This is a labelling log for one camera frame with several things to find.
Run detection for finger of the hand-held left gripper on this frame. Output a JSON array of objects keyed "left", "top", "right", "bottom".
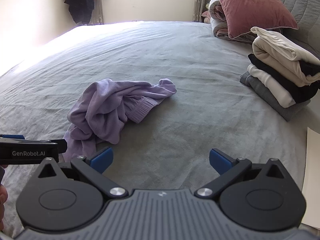
[
  {"left": 0, "top": 134, "right": 25, "bottom": 141},
  {"left": 49, "top": 139, "right": 68, "bottom": 153}
]

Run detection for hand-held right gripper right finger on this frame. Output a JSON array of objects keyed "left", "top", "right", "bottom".
[{"left": 194, "top": 148, "right": 291, "bottom": 198}]

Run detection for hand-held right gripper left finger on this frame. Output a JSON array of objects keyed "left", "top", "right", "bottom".
[{"left": 37, "top": 147, "right": 128, "bottom": 197}]

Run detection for lilac pants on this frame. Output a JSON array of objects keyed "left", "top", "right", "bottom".
[{"left": 62, "top": 78, "right": 177, "bottom": 163}]

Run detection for dark hanging clothes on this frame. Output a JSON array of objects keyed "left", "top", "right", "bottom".
[{"left": 64, "top": 0, "right": 104, "bottom": 24}]

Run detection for person's left hand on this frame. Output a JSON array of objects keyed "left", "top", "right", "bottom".
[{"left": 0, "top": 184, "right": 8, "bottom": 230}]

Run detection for cream folded garment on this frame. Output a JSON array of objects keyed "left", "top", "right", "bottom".
[{"left": 247, "top": 64, "right": 297, "bottom": 107}]

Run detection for beige paper sheet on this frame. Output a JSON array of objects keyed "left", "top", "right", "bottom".
[{"left": 301, "top": 127, "right": 320, "bottom": 230}]

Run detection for beige folded garment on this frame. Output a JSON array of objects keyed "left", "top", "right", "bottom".
[{"left": 252, "top": 37, "right": 320, "bottom": 87}]

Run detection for white folded garment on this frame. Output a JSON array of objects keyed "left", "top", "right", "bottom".
[{"left": 251, "top": 27, "right": 320, "bottom": 62}]

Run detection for folded grey pink quilt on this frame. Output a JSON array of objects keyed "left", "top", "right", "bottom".
[{"left": 201, "top": 0, "right": 253, "bottom": 44}]

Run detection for grey patterned curtain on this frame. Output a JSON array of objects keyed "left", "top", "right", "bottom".
[
  {"left": 192, "top": 0, "right": 213, "bottom": 23},
  {"left": 86, "top": 0, "right": 104, "bottom": 25}
]

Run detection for large pink velvet pillow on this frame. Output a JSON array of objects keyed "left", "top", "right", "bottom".
[{"left": 209, "top": 0, "right": 299, "bottom": 40}]

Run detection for grey quilted headboard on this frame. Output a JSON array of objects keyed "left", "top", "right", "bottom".
[{"left": 269, "top": 0, "right": 320, "bottom": 55}]

